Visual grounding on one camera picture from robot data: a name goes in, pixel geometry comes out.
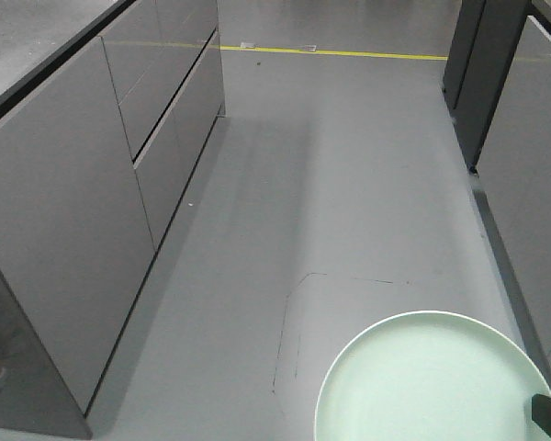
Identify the grey kitchen cabinet right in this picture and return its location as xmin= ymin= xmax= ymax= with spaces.
xmin=442 ymin=1 xmax=551 ymax=383

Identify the grey kitchen cabinet left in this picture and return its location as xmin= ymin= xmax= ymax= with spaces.
xmin=0 ymin=1 xmax=224 ymax=439

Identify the mint green round plate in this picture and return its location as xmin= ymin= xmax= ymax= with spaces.
xmin=313 ymin=311 xmax=551 ymax=440

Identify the grey kitchen cabinet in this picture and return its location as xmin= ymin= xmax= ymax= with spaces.
xmin=442 ymin=1 xmax=551 ymax=383
xmin=0 ymin=1 xmax=224 ymax=439

